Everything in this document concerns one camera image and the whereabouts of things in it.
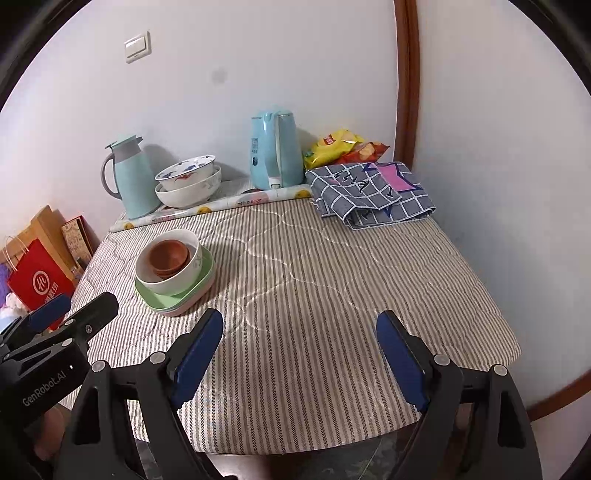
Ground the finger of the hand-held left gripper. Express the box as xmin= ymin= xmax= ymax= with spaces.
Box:
xmin=21 ymin=293 xmax=73 ymax=334
xmin=0 ymin=292 xmax=120 ymax=365

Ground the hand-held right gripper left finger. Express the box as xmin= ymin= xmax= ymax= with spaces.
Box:
xmin=55 ymin=308 xmax=225 ymax=480

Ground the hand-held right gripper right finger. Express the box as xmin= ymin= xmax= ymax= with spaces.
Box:
xmin=376 ymin=310 xmax=543 ymax=480

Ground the pink plate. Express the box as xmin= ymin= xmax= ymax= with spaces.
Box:
xmin=154 ymin=277 xmax=216 ymax=318

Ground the deep white bowl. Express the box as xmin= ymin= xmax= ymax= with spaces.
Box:
xmin=135 ymin=228 xmax=201 ymax=296

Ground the green plate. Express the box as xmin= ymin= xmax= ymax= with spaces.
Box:
xmin=135 ymin=247 xmax=216 ymax=311

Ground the small brown bowl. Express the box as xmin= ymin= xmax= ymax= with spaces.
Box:
xmin=148 ymin=239 xmax=189 ymax=278
xmin=159 ymin=244 xmax=192 ymax=280

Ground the red paper bag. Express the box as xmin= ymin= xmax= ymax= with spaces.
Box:
xmin=7 ymin=237 xmax=77 ymax=312

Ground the patterned book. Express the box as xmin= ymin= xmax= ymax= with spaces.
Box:
xmin=62 ymin=215 xmax=95 ymax=273

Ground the brown paper bag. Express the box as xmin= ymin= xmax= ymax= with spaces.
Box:
xmin=0 ymin=205 xmax=77 ymax=287

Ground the striped quilted mat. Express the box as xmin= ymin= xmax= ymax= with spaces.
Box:
xmin=69 ymin=198 xmax=522 ymax=455

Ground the light blue thermos jug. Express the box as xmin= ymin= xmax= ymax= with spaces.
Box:
xmin=102 ymin=135 xmax=162 ymax=220

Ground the rolled printed table cover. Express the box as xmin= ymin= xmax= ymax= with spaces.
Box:
xmin=110 ymin=182 xmax=314 ymax=233

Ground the wide white bowl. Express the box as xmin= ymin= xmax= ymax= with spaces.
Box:
xmin=154 ymin=166 xmax=222 ymax=208

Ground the white bowl with blue print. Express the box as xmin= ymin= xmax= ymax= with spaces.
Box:
xmin=154 ymin=154 xmax=217 ymax=190

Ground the grey checked cloth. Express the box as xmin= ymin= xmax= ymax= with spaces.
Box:
xmin=305 ymin=161 xmax=437 ymax=230

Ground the red snack bag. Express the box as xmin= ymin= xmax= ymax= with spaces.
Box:
xmin=344 ymin=141 xmax=391 ymax=164

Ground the light blue electric kettle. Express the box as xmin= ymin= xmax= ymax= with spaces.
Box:
xmin=250 ymin=110 xmax=305 ymax=191

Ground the yellow chips bag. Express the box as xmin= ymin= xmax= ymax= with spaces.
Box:
xmin=302 ymin=129 xmax=365 ymax=171

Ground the white wall switch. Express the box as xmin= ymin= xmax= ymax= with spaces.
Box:
xmin=124 ymin=31 xmax=152 ymax=64

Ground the brown wooden door frame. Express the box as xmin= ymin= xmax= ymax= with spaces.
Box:
xmin=393 ymin=0 xmax=420 ymax=171

